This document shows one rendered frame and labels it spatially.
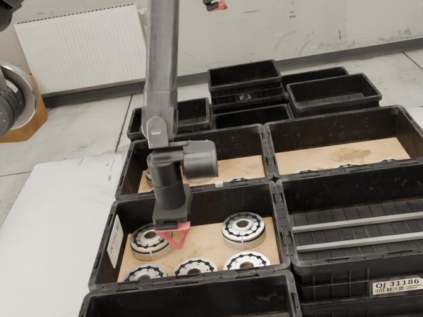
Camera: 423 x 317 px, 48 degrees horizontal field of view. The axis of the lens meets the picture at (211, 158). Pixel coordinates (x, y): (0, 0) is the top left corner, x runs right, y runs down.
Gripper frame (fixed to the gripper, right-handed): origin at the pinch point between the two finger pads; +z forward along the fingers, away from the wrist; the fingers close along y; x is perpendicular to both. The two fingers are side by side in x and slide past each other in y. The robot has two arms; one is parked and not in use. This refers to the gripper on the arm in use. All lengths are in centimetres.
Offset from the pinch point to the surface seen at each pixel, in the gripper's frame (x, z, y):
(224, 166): -7.9, 15.5, 43.9
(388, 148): -55, 14, 43
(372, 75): -118, 111, 282
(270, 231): -19.2, 13.1, 12.5
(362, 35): -120, 93, 324
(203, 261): -3.8, 9.9, 1.2
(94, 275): 17.2, 3.1, -6.8
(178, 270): 1.7, 10.0, -0.5
